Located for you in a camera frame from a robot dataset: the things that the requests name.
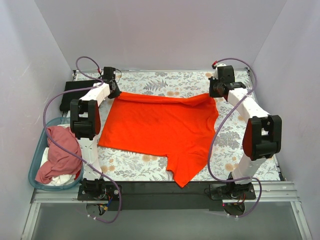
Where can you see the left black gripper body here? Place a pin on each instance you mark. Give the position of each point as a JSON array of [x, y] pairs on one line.
[[114, 90]]

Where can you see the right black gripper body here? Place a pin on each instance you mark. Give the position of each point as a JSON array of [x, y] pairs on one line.
[[213, 89]]

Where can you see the orange t-shirt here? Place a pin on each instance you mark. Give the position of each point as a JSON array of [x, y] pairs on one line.
[[180, 129]]

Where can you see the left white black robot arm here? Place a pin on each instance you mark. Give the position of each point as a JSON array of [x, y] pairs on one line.
[[85, 123]]

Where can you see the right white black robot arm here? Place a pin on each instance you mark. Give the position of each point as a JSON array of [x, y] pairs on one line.
[[263, 134]]

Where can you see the folded black t-shirt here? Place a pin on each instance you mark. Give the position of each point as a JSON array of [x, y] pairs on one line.
[[74, 85]]

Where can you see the floral patterned table mat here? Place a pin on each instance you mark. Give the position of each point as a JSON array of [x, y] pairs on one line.
[[130, 166]]

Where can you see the pink t-shirt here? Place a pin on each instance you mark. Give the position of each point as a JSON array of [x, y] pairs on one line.
[[59, 161]]

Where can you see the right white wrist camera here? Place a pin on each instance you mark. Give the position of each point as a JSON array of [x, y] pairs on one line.
[[217, 64]]

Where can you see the aluminium frame rail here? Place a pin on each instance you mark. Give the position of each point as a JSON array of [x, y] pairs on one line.
[[60, 216]]

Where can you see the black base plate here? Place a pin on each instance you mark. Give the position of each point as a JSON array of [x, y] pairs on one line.
[[165, 195]]

